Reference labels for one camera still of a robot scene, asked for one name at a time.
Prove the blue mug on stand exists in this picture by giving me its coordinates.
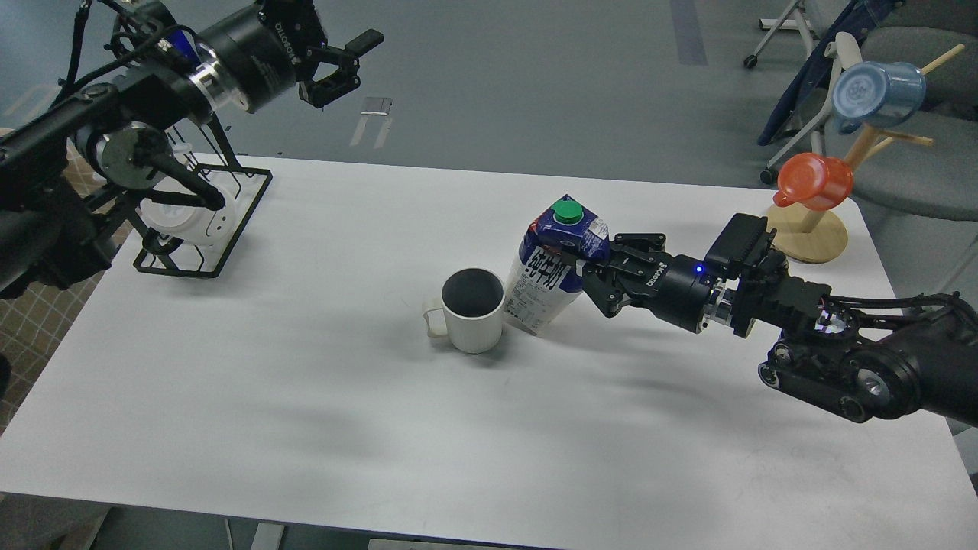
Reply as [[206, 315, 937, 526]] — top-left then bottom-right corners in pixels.
[[831, 60, 927, 134]]

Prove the blue white milk carton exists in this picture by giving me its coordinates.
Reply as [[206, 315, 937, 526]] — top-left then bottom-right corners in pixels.
[[503, 195, 609, 335]]

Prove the white ribbed mug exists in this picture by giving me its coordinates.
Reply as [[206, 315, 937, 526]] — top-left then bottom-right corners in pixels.
[[423, 267, 504, 354]]

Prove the white cup on rack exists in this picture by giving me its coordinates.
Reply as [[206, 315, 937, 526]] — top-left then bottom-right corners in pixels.
[[140, 172, 240, 246]]

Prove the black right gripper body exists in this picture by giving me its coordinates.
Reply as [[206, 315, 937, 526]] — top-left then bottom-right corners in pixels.
[[610, 254, 723, 334]]

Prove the wooden mug tree stand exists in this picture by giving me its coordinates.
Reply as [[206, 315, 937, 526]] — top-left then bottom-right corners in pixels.
[[767, 34, 967, 264]]

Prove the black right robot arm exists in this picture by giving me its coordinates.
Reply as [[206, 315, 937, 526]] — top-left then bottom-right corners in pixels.
[[560, 213, 977, 425]]

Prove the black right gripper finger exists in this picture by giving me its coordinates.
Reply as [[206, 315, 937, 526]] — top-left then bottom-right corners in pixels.
[[608, 233, 669, 268], [562, 253, 624, 318]]

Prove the orange mug on stand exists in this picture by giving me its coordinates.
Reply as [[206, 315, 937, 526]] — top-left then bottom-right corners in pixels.
[[773, 152, 853, 212]]

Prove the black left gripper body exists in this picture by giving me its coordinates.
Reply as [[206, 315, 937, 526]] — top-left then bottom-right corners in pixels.
[[193, 1, 336, 114]]

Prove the black wire cup rack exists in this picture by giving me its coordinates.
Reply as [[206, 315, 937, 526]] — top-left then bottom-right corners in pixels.
[[76, 115, 273, 279]]

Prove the beige checkered cloth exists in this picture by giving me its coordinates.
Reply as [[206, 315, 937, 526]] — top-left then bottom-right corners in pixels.
[[0, 145, 100, 432]]

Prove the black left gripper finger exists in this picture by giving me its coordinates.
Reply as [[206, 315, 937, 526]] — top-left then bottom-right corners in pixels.
[[300, 29, 384, 108], [256, 1, 318, 28]]

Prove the grey office chair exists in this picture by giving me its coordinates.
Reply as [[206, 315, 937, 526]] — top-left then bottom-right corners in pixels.
[[757, 1, 976, 222]]

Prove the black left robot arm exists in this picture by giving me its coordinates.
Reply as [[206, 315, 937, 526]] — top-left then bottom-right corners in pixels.
[[1, 1, 384, 299]]

